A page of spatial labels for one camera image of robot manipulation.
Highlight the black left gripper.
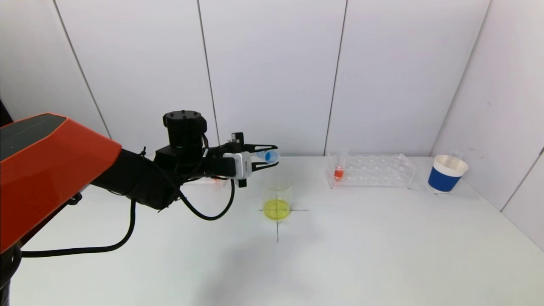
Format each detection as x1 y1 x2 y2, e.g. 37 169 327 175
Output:
209 132 279 188

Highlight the test tube with blue liquid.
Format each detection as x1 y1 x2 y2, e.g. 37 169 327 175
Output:
255 149 281 164

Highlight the clear acrylic test tube rack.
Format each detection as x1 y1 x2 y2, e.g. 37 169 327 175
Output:
325 154 417 190
183 174 230 187

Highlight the clear glass beaker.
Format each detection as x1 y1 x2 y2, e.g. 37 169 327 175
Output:
261 171 294 221

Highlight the blue and white paper cup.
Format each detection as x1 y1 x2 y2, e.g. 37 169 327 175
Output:
427 155 469 194

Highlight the black office chair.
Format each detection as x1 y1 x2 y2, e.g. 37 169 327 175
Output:
0 100 13 127

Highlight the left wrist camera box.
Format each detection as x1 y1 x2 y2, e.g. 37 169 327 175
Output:
223 152 252 180

